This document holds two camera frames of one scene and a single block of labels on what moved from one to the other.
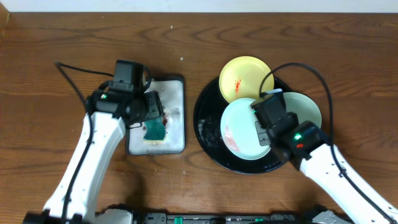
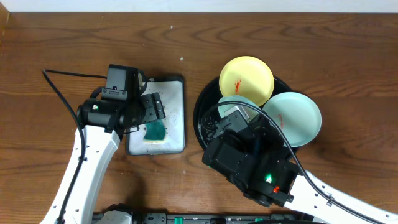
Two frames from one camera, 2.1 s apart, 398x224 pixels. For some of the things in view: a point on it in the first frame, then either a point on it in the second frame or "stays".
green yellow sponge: [155, 131] stays
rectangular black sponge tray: [171, 91] stays
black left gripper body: [154, 106] stays
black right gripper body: [292, 119] to [263, 145]
